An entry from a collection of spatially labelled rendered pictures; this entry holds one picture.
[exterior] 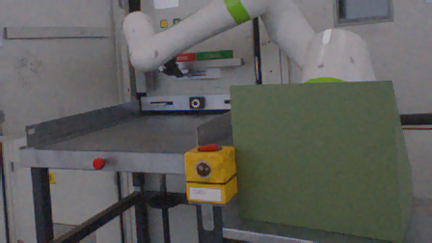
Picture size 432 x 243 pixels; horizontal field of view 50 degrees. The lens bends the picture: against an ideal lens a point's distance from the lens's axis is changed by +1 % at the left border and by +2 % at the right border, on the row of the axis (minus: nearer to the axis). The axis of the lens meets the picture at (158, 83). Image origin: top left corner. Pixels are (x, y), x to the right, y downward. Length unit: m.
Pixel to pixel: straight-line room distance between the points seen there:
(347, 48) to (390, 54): 0.64
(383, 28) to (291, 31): 0.38
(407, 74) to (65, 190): 1.52
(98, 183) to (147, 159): 0.95
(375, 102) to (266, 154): 0.22
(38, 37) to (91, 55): 0.26
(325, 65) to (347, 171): 0.25
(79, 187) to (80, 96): 0.51
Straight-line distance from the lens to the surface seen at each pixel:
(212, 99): 1.86
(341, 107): 0.86
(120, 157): 1.24
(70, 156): 1.33
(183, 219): 1.99
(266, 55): 1.75
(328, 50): 1.05
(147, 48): 1.44
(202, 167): 0.87
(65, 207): 2.29
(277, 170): 0.92
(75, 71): 1.87
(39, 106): 1.78
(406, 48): 1.69
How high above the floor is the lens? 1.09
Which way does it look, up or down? 3 degrees down
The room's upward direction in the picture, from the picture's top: 4 degrees counter-clockwise
